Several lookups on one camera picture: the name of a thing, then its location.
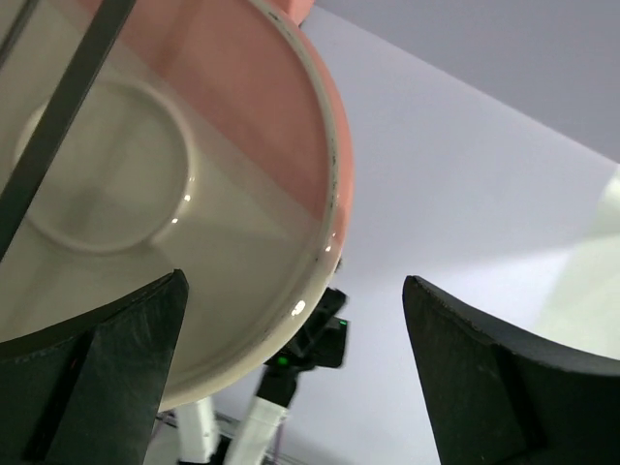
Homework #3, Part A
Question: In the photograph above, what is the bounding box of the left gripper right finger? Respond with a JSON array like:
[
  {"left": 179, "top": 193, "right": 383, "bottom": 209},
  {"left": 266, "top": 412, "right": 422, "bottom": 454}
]
[{"left": 402, "top": 276, "right": 619, "bottom": 464}]

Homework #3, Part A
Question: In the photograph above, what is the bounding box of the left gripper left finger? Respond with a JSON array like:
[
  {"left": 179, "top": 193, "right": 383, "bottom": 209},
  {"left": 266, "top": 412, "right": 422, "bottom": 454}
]
[{"left": 1, "top": 269, "right": 189, "bottom": 464}]

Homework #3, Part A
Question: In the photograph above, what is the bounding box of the pink cream floral plate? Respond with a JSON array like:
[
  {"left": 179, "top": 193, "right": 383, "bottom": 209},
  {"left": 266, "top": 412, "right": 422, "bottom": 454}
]
[{"left": 1, "top": 1, "right": 353, "bottom": 409}]

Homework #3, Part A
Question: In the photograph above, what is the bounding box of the pink plastic cup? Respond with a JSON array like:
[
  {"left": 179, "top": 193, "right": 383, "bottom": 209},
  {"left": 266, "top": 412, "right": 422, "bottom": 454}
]
[{"left": 282, "top": 0, "right": 315, "bottom": 25}]

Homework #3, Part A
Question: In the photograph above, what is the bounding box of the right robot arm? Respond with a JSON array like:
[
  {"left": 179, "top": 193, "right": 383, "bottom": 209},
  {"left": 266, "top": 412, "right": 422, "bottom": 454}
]
[{"left": 174, "top": 288, "right": 349, "bottom": 464}]

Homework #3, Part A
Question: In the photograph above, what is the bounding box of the wire dish rack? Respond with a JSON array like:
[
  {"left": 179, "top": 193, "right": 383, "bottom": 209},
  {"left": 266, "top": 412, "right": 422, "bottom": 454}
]
[{"left": 1, "top": 1, "right": 135, "bottom": 255}]

